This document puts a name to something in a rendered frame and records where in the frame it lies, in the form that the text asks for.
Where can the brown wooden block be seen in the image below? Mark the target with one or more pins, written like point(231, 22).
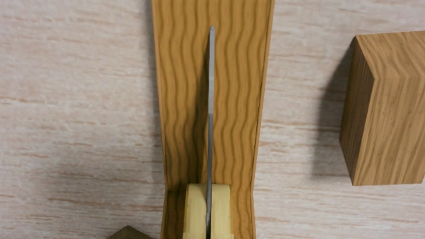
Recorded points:
point(382, 133)
point(129, 233)

